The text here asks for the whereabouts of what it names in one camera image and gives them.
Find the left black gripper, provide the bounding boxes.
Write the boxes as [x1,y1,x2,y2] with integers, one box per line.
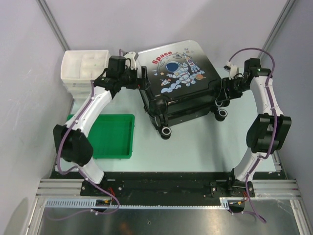
[119,65,151,90]

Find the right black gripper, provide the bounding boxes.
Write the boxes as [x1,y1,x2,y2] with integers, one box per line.
[218,77,251,103]

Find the space astronaut hardshell suitcase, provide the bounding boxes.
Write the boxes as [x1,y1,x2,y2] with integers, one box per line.
[136,40,229,140]

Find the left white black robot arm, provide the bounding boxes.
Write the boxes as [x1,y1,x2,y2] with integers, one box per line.
[53,51,150,196]

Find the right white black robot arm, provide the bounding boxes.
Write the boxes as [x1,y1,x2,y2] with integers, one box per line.
[217,58,291,196]

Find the white stacked drawer organizer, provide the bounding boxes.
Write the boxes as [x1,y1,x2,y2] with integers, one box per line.
[61,50,110,104]

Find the green plastic tray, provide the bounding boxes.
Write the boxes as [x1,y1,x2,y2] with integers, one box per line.
[65,114,136,161]

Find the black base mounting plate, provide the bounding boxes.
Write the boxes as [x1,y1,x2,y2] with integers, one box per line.
[50,171,256,206]

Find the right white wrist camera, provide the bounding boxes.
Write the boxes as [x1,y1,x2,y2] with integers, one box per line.
[224,61,239,80]

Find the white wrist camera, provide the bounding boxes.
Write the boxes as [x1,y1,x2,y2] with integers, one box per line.
[224,61,239,80]
[123,51,138,70]

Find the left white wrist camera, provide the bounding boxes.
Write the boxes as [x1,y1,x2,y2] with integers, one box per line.
[123,51,138,70]

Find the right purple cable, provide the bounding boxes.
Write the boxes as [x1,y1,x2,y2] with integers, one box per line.
[227,47,279,225]

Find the purple cable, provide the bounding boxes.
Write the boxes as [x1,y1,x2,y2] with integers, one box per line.
[227,47,279,225]
[45,48,130,221]

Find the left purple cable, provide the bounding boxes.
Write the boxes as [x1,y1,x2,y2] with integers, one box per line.
[45,48,130,221]

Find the aluminium frame rail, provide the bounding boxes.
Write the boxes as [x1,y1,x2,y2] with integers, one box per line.
[36,179,301,200]

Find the grey slotted cable duct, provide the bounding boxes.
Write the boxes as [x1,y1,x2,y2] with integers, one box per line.
[45,198,229,210]

